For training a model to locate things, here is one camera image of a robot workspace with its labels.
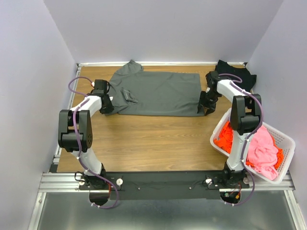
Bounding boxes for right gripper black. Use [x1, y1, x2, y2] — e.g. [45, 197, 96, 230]
[197, 91, 220, 116]

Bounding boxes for folded black t shirt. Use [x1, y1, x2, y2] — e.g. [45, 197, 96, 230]
[215, 60, 257, 92]

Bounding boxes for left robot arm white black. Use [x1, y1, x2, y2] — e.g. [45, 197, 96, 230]
[58, 80, 115, 189]

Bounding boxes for pink t shirt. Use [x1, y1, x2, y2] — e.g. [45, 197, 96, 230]
[246, 126, 279, 180]

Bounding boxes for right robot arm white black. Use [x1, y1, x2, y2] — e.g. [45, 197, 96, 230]
[197, 71, 263, 188]

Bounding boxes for orange t shirt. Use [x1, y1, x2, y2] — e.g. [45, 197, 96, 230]
[213, 121, 284, 171]

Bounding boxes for white plastic laundry basket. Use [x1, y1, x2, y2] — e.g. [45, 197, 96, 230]
[210, 109, 295, 184]

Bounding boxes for grey t shirt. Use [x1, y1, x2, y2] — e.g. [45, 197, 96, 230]
[108, 60, 204, 117]

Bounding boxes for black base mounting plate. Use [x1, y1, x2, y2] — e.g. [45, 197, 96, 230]
[75, 171, 249, 205]

